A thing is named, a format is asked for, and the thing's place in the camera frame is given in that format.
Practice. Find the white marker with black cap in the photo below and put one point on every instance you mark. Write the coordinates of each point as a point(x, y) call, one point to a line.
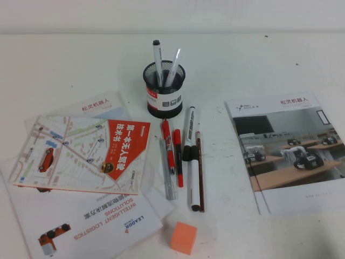
point(194, 183)
point(190, 126)

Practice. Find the red clip pen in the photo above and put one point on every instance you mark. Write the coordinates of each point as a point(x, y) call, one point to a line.
point(168, 145)

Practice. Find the black mesh pen holder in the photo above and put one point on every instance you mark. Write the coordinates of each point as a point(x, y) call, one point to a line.
point(164, 110)

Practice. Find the grey translucent pen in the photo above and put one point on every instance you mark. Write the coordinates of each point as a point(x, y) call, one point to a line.
point(167, 183)

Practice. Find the clear plastic pen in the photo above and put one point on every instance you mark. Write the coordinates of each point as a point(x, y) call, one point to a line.
point(174, 62)

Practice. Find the slim red and black marker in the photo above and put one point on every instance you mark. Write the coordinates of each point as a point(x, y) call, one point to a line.
point(177, 137)

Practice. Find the dark red pencil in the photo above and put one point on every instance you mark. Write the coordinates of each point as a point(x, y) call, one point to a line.
point(198, 136)

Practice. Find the plain white paper sheet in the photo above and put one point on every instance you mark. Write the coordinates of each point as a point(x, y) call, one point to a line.
point(164, 205)

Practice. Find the thin white black-capped marker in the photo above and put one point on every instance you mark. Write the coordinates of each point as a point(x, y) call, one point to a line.
point(157, 55)

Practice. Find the white brochure with red title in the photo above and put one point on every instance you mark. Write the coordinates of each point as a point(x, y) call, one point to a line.
point(99, 106)

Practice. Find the map cover book with car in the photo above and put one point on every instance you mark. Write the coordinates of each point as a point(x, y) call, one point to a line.
point(75, 151)

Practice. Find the orange cube block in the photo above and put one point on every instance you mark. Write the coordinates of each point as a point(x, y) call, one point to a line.
point(183, 237)

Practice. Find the white logistics brochure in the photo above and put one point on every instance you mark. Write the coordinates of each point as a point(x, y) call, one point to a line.
point(107, 221)

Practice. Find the brochure with classroom photo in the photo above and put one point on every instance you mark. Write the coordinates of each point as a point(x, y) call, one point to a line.
point(285, 151)

